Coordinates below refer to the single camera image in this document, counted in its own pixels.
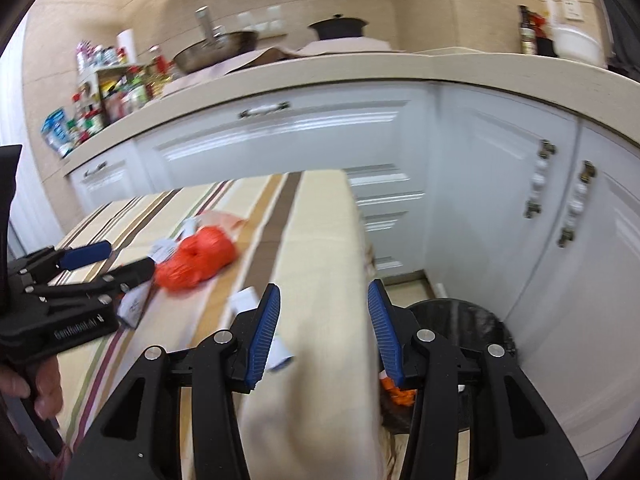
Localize cluster of condiment bottles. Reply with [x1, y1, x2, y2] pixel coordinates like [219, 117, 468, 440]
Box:
[70, 40, 173, 141]

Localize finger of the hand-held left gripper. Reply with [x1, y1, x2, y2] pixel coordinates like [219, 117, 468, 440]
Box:
[30, 257, 156, 311]
[7, 240, 114, 286]

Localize white lidded container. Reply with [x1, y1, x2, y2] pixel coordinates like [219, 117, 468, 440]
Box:
[551, 23, 604, 66]

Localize blue snack packets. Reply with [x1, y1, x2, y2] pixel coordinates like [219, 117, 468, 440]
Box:
[41, 107, 76, 158]

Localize wide white drawer front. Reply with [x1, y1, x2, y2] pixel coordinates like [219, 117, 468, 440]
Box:
[137, 85, 431, 196]

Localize red packets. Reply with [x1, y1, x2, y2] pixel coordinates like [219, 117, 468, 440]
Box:
[532, 12, 554, 56]

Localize steel wok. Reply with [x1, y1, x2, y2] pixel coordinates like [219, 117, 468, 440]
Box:
[172, 6, 258, 75]

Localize beige stove cover cloth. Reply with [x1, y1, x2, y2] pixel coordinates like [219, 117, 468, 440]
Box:
[295, 36, 408, 58]
[162, 47, 301, 96]

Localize person's left hand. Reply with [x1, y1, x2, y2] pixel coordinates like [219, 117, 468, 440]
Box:
[0, 357, 64, 421]

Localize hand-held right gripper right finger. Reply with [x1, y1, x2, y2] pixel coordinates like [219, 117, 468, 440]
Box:
[367, 279, 588, 480]

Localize paper towel roll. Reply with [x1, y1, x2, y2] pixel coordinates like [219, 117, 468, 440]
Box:
[116, 29, 136, 66]

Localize large white cabinet door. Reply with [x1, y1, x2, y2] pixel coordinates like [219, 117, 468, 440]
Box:
[510, 125, 640, 451]

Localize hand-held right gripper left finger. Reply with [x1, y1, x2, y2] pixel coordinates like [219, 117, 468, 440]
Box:
[62, 282, 283, 480]

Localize pink plastic wrapper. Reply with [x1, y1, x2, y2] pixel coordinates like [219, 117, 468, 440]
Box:
[200, 211, 247, 233]

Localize dark cloth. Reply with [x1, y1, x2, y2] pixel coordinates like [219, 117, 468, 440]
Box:
[575, 0, 640, 86]

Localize orange plastic bag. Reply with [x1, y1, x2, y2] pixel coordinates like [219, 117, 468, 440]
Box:
[379, 375, 416, 408]

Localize white brass drawer handle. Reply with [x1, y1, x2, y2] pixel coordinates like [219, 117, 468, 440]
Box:
[238, 101, 291, 119]

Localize striped tablecloth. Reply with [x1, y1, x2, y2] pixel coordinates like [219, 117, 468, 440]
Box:
[55, 170, 386, 480]

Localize black trash bin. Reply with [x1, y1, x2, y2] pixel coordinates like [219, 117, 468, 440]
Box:
[380, 297, 516, 436]

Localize white lower drawers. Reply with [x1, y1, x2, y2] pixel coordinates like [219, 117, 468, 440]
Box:
[345, 162, 431, 273]

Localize white green-printed wrapper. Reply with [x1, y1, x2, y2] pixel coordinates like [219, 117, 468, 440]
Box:
[228, 287, 297, 375]

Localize white corner cabinet door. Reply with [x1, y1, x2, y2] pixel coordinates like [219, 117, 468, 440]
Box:
[430, 85, 583, 311]

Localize dark oil bottle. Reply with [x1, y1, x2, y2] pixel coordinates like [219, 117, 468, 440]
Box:
[517, 5, 537, 56]

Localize small white cabinet door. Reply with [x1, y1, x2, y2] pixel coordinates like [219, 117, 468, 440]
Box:
[67, 142, 151, 216]

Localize black lidded pot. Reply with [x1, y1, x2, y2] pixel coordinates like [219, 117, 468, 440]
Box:
[307, 14, 368, 41]

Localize white wall hook rack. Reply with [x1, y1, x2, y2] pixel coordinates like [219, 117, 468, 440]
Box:
[237, 5, 286, 36]

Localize white printed paper slip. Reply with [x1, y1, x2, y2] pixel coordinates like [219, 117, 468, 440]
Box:
[149, 239, 177, 264]

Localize red plastic bag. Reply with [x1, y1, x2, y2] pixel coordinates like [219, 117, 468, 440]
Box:
[154, 226, 237, 292]

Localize white paper wrapper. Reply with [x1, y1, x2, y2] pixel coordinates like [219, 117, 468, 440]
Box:
[116, 282, 153, 331]

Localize white brass door handle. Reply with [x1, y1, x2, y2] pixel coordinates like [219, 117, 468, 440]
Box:
[557, 160, 597, 248]
[523, 139, 557, 219]

